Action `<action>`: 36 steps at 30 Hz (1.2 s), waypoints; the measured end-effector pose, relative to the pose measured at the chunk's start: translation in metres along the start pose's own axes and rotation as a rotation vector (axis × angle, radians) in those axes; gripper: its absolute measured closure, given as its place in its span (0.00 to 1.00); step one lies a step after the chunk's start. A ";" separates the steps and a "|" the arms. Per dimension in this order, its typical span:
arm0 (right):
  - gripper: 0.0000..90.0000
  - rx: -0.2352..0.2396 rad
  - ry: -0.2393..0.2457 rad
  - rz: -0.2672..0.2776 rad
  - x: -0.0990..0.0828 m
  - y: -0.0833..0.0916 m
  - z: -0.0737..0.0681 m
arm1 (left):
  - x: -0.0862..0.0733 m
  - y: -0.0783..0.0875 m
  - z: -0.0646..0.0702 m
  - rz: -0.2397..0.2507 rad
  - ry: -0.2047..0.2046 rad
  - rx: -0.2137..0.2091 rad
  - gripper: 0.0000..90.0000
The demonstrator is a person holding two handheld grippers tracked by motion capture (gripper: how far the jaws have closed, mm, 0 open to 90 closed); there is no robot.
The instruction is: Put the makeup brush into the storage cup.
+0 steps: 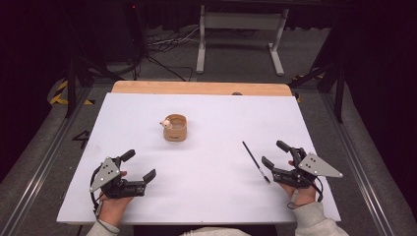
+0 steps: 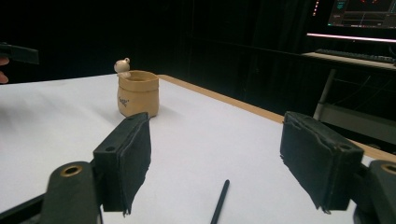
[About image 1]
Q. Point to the black computer tower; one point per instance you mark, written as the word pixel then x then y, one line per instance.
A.
pixel 135 29

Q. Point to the person's left hand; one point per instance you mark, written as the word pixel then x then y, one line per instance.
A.
pixel 113 208

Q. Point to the person's light top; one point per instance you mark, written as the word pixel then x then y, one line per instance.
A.
pixel 213 232

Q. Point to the black pen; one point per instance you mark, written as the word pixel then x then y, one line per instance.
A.
pixel 254 159

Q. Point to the white table cover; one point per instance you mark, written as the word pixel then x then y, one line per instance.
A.
pixel 213 196

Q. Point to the aluminium floor rail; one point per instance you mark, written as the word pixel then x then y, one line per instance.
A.
pixel 39 173
pixel 360 167

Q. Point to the white metal stand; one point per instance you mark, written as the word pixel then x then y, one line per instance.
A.
pixel 242 20

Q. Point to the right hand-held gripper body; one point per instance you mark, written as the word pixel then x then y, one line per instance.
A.
pixel 318 166

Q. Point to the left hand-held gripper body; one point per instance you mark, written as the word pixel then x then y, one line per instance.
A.
pixel 105 172

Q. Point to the wooden table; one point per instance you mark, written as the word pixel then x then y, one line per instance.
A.
pixel 196 88

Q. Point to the yellow black floor tape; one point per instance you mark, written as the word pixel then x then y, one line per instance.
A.
pixel 303 77
pixel 60 95

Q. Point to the black tripod stand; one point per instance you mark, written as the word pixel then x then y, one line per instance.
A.
pixel 70 82
pixel 339 95

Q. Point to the wooden pen holder with figure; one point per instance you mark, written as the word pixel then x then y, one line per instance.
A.
pixel 175 133

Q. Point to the person's right hand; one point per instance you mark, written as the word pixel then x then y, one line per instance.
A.
pixel 303 196

